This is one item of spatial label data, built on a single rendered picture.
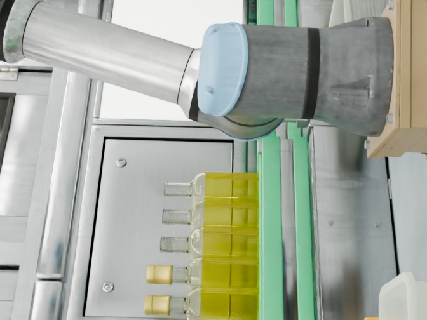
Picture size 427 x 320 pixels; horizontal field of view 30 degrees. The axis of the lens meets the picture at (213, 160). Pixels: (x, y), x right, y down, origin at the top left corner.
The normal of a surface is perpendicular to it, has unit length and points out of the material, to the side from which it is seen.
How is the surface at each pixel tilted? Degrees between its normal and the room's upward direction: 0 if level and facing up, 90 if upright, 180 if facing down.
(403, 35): 90
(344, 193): 90
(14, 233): 90
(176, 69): 88
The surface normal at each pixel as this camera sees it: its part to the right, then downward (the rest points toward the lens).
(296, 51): 0.00, -0.33
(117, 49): -0.02, -0.12
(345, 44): -0.29, -0.51
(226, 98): -0.09, 0.68
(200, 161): 0.00, -0.52
